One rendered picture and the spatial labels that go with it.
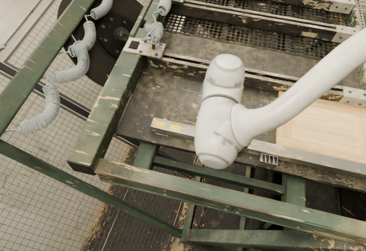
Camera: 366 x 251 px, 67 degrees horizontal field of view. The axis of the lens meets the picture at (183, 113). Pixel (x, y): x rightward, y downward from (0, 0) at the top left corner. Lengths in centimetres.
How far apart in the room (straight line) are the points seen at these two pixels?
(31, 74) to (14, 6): 474
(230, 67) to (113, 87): 69
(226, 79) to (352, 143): 85
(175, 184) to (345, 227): 62
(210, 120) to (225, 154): 9
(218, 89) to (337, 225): 71
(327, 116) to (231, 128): 87
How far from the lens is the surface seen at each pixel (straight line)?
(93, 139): 114
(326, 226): 116
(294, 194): 125
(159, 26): 136
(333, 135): 138
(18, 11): 620
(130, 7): 216
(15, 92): 149
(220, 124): 62
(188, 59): 139
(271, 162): 122
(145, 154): 122
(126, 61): 136
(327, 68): 63
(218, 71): 68
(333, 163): 129
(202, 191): 107
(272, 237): 163
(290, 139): 129
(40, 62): 158
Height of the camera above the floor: 209
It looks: 26 degrees down
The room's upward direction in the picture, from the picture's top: 56 degrees counter-clockwise
